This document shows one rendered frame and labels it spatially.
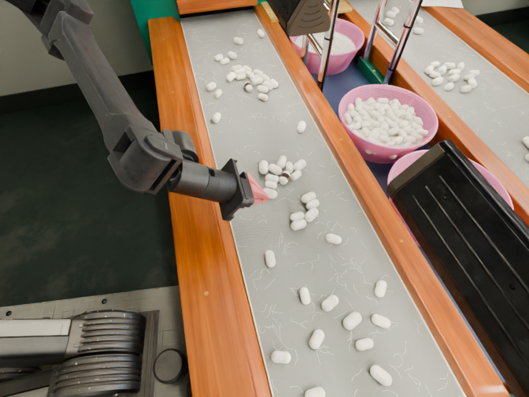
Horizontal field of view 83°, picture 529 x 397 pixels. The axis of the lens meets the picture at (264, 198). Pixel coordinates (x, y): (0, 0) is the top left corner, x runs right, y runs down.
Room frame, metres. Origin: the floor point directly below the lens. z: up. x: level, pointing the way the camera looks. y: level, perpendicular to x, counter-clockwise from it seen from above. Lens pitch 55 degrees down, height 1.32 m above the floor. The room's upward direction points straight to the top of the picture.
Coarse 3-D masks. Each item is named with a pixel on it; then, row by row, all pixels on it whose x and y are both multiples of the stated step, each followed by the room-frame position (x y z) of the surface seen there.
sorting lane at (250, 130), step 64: (192, 64) 0.95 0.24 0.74; (256, 64) 0.95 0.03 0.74; (256, 128) 0.63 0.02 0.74; (320, 192) 0.42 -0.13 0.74; (256, 256) 0.25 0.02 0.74; (320, 256) 0.25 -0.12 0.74; (384, 256) 0.25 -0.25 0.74; (256, 320) 0.13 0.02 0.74; (320, 320) 0.13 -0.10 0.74; (320, 384) 0.03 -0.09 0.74; (448, 384) 0.03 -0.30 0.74
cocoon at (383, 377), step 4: (372, 368) 0.05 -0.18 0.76; (376, 368) 0.05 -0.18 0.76; (380, 368) 0.05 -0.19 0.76; (372, 372) 0.04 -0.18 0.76; (376, 372) 0.04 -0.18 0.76; (380, 372) 0.04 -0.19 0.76; (384, 372) 0.04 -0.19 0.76; (372, 376) 0.04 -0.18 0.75; (376, 376) 0.04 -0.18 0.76; (380, 376) 0.04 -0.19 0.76; (384, 376) 0.04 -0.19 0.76; (388, 376) 0.04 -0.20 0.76; (380, 380) 0.03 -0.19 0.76; (384, 380) 0.03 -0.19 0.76; (388, 380) 0.03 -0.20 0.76; (384, 384) 0.03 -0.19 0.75; (388, 384) 0.03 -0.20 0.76
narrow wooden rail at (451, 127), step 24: (360, 24) 1.17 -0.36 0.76; (384, 48) 1.00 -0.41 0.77; (384, 72) 0.93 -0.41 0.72; (408, 72) 0.86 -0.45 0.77; (408, 96) 0.79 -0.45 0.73; (432, 96) 0.74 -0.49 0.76; (456, 120) 0.64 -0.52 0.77; (432, 144) 0.63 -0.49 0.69; (456, 144) 0.57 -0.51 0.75; (480, 144) 0.55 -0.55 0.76; (504, 168) 0.47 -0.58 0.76; (528, 192) 0.40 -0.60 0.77; (528, 216) 0.34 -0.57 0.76
